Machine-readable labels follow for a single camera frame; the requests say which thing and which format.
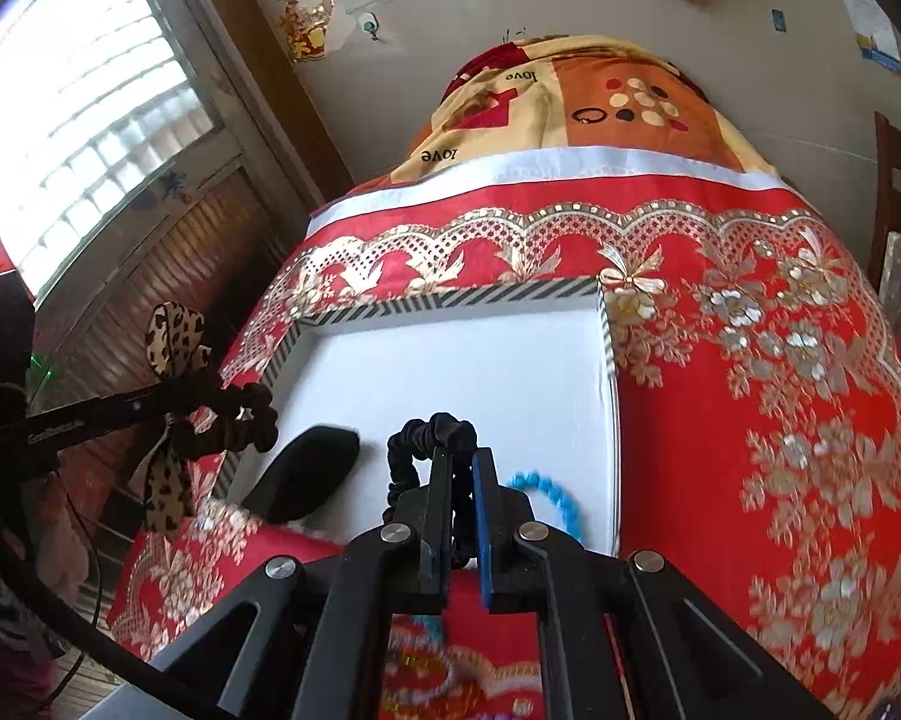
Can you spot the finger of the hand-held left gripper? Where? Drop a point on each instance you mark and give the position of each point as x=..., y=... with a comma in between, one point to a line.
x=75, y=420

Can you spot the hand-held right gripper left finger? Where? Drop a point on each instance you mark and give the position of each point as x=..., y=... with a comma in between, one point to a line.
x=439, y=510

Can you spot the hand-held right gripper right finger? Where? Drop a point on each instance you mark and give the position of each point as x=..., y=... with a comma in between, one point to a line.
x=486, y=525

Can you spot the black scrunchie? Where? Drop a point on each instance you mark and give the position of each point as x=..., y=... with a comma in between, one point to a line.
x=413, y=442

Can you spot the leopard bow brown scrunchie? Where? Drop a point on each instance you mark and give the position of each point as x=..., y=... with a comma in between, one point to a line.
x=173, y=345

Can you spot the white box with striped rim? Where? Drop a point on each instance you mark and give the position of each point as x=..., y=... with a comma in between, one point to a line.
x=458, y=360

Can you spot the black oval object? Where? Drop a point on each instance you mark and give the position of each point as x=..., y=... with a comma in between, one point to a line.
x=300, y=472

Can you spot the person's pink clothing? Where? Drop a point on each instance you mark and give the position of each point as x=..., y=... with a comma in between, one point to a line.
x=15, y=652

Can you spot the red gold floral bedspread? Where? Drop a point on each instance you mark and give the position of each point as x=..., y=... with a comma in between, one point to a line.
x=720, y=465

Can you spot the white bed sheet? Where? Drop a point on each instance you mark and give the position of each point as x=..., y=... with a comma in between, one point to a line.
x=570, y=165

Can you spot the orange printed blanket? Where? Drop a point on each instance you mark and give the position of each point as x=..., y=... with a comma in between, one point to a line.
x=645, y=142

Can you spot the wooden chair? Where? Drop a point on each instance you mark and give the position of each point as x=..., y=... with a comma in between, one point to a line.
x=889, y=187

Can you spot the window with wooden frame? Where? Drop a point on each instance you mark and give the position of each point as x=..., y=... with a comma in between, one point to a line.
x=83, y=127

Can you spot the red gold wall sticker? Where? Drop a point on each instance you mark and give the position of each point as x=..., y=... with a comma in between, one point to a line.
x=312, y=22

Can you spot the small wall hook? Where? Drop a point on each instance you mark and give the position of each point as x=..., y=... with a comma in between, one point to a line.
x=369, y=25

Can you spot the small blue wall sticker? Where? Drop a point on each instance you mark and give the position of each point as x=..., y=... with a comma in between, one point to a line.
x=779, y=20

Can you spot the white wall poster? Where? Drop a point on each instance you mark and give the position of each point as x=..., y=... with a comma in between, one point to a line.
x=863, y=7

